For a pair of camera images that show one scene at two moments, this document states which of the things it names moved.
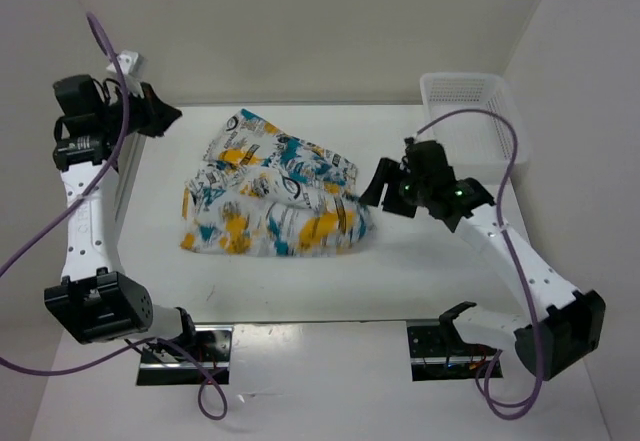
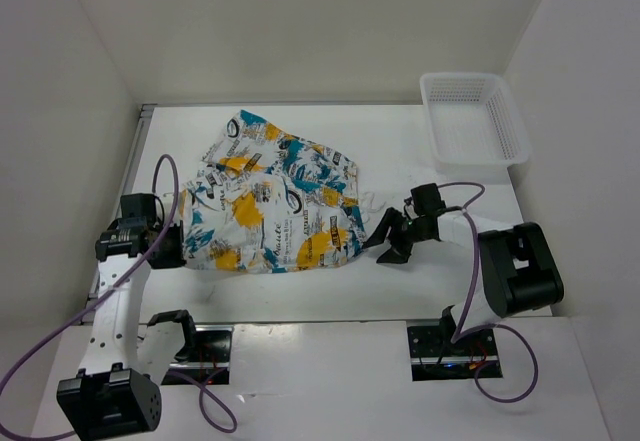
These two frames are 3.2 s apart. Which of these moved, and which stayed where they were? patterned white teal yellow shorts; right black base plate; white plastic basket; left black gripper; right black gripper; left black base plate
Moved: left black gripper; patterned white teal yellow shorts; right black gripper
Stayed: right black base plate; left black base plate; white plastic basket
